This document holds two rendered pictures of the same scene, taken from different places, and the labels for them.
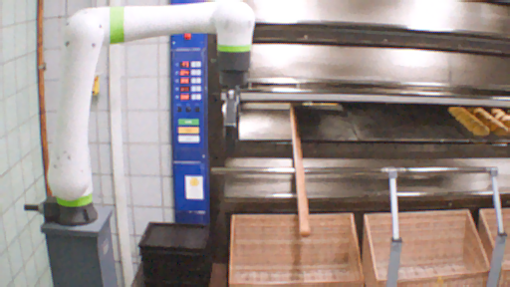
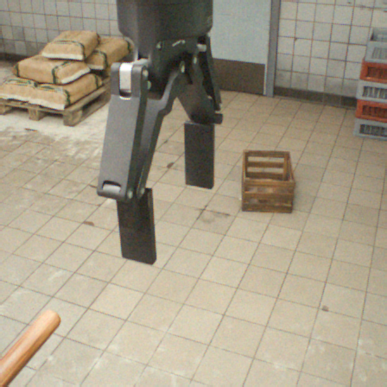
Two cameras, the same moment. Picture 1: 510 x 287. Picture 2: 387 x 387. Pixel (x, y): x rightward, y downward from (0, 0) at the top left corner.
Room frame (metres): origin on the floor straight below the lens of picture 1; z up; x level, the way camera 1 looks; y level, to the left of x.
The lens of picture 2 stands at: (2.19, 0.22, 1.72)
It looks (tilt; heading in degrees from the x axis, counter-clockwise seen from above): 31 degrees down; 200
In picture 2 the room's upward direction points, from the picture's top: straight up
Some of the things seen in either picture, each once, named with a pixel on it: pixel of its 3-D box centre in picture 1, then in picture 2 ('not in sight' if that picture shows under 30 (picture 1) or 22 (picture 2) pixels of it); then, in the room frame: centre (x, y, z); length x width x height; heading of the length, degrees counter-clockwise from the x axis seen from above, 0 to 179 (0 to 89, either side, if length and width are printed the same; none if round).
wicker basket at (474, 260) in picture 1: (425, 257); not in sight; (2.55, -0.77, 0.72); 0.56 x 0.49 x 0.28; 90
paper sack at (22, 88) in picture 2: not in sight; (34, 81); (-1.44, -2.57, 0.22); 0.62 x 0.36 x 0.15; 4
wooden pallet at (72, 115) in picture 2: not in sight; (72, 89); (-1.74, -2.38, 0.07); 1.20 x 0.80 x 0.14; 178
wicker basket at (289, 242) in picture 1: (294, 262); not in sight; (2.57, -0.17, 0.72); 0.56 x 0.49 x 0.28; 90
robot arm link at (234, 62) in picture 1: (232, 60); not in sight; (1.81, 0.06, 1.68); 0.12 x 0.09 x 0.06; 87
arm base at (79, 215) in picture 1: (60, 207); not in sight; (1.82, 0.62, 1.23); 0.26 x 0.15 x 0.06; 89
